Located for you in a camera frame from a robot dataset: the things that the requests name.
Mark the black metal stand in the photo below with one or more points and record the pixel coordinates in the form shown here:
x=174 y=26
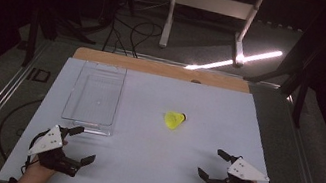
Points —
x=47 y=23
x=297 y=84

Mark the person's left hand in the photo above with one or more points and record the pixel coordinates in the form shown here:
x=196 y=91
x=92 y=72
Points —
x=36 y=174

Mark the white metal desk frame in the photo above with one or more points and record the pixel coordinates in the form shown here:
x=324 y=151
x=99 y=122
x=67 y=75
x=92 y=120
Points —
x=212 y=3

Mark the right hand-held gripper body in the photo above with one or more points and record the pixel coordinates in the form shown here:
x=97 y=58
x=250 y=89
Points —
x=243 y=170

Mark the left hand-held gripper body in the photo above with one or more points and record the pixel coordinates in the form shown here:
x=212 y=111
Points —
x=49 y=140

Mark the black floor frame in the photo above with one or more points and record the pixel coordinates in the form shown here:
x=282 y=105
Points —
x=39 y=75

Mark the pale blue table board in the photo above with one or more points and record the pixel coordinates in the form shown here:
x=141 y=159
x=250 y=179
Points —
x=151 y=164

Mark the yellow shuttlecock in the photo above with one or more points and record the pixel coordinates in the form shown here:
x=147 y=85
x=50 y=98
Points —
x=173 y=120

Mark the clear plastic tray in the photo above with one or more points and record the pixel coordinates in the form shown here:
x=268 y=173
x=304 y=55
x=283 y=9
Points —
x=95 y=96

